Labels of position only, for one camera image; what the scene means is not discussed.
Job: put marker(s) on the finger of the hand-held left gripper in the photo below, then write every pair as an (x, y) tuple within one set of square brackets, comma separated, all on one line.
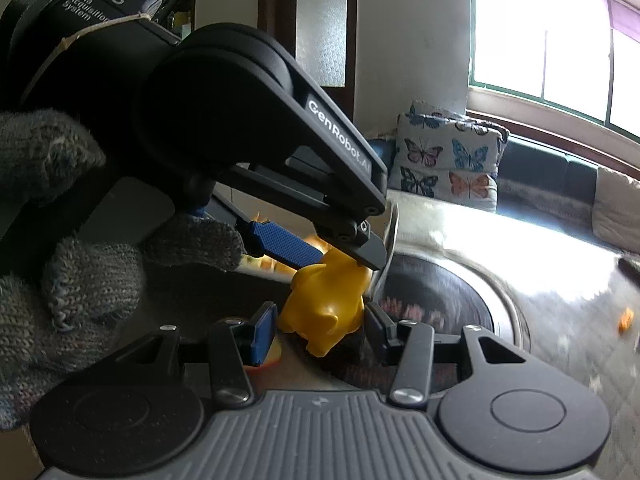
[(285, 245), (340, 150)]

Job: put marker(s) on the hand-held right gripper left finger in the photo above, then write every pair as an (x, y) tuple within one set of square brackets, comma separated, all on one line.
[(263, 337)]

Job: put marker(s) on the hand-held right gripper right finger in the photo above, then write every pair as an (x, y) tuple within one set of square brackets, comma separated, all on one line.
[(376, 331)]

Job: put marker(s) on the yellow rubber animal toy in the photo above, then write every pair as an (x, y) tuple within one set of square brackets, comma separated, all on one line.
[(325, 300)]

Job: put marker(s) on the person's left hand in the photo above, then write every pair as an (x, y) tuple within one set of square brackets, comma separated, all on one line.
[(95, 290)]

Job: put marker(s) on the blue cushion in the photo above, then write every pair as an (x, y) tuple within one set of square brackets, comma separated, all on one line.
[(385, 151)]

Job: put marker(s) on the round dark pan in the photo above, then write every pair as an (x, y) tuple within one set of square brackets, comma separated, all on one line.
[(450, 305)]

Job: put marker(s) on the butterfly print pillow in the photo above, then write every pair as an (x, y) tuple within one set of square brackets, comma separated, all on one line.
[(445, 160)]

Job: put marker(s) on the dark wooden door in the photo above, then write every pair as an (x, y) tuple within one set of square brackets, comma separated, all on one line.
[(320, 25)]

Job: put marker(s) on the dark teal sofa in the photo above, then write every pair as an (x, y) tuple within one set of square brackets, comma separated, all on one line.
[(545, 165)]

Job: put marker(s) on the grey sofa blanket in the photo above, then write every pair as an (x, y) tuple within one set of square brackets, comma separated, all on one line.
[(545, 207)]

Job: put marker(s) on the window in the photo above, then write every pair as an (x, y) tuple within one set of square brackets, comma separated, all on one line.
[(550, 30)]

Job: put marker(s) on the small orange block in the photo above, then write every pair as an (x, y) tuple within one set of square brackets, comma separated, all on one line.
[(626, 321)]

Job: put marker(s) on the white sofa cushion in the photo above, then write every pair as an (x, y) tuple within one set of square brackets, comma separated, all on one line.
[(617, 210)]

